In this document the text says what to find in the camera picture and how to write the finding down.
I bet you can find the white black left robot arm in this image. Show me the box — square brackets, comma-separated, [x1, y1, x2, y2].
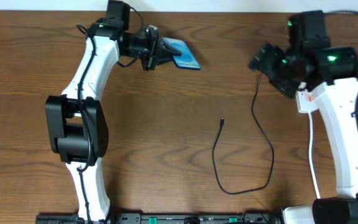
[45, 1, 182, 223]

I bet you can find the white power strip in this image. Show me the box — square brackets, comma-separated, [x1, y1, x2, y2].
[295, 82, 318, 114]

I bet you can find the blue Galaxy smartphone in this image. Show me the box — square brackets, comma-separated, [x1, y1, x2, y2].
[163, 37, 201, 70]

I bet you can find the black USB charging cable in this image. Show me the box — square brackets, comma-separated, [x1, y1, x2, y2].
[211, 73, 275, 196]

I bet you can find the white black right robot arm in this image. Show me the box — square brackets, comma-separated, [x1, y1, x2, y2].
[249, 11, 358, 223]

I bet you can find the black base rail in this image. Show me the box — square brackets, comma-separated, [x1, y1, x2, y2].
[35, 210, 282, 224]

